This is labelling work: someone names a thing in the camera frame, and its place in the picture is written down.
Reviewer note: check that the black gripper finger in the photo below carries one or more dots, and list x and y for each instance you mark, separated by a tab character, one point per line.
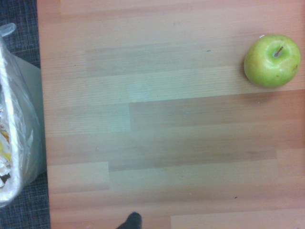
132	221

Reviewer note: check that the green apple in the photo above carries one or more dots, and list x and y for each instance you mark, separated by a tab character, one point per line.
267	69

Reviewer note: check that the crumpled yellow white paper trash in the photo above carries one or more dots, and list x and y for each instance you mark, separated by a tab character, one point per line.
3	145

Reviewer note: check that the clear plastic bin liner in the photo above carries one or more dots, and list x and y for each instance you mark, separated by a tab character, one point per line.
16	124

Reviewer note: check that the grey trash bin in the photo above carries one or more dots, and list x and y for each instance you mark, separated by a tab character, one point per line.
32	95

